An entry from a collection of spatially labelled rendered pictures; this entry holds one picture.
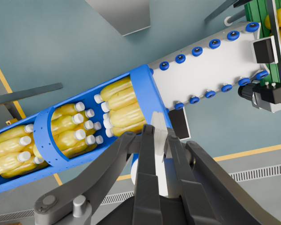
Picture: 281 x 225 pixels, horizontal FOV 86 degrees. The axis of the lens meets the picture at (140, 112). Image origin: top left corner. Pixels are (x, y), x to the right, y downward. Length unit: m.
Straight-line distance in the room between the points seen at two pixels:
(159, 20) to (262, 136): 1.73
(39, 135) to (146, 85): 0.42
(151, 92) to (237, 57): 0.49
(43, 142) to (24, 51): 1.65
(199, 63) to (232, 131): 1.39
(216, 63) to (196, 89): 0.14
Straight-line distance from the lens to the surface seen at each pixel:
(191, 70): 0.77
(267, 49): 0.76
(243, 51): 0.85
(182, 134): 1.73
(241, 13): 1.60
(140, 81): 0.48
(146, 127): 0.15
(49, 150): 0.64
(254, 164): 2.43
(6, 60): 2.34
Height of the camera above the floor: 1.67
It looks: 72 degrees down
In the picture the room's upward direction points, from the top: 166 degrees counter-clockwise
